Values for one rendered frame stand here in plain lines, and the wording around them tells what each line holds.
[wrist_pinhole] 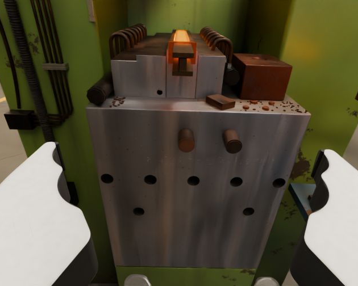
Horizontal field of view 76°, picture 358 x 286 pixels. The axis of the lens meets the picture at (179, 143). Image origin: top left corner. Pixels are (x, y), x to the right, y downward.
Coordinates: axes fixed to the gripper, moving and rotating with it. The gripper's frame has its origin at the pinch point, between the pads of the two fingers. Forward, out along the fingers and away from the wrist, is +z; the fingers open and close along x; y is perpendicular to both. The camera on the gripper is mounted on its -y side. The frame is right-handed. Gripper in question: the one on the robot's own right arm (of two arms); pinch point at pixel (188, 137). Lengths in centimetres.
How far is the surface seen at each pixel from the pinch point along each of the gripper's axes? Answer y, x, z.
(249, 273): 55, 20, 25
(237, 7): -7, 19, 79
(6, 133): 100, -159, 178
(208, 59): 1.4, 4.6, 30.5
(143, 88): 6.8, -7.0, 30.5
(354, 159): 100, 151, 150
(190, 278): 58, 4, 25
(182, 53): -1.2, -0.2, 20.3
